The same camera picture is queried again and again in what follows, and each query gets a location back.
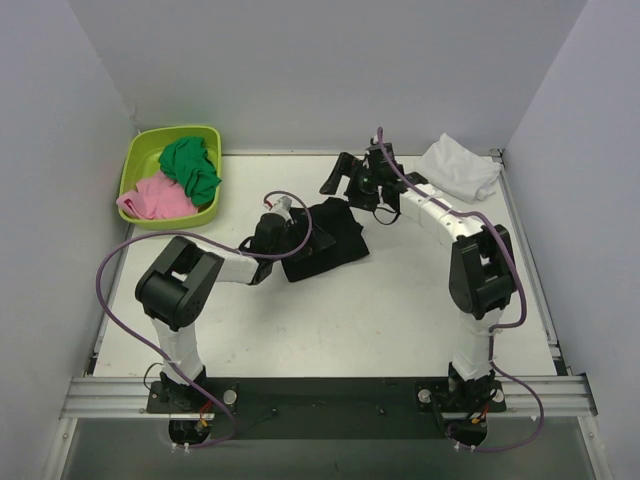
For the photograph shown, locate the white t-shirt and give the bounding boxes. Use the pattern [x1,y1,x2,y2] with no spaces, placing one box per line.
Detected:
[415,133,502,204]

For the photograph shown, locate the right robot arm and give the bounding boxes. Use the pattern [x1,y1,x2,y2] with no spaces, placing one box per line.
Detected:
[320,143,517,408]

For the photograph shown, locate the black t-shirt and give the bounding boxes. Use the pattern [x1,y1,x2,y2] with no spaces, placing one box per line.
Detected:
[281,197,369,283]

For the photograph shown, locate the lime green plastic tub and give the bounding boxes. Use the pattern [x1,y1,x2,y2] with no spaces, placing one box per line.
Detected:
[118,125,223,231]

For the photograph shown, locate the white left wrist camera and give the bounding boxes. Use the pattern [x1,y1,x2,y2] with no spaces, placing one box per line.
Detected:
[264,196,292,221]

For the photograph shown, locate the pink t-shirt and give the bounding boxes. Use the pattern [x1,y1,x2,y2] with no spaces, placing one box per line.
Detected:
[116,171,198,220]

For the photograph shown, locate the aluminium frame rail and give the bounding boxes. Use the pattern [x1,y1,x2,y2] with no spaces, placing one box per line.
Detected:
[60,376,597,420]

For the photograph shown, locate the green t-shirt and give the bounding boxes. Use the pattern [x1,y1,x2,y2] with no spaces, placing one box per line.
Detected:
[158,136,221,207]

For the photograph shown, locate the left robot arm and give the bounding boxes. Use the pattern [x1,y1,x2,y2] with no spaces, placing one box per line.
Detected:
[135,213,337,412]

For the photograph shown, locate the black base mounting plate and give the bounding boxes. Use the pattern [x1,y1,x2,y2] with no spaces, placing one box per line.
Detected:
[147,377,506,443]

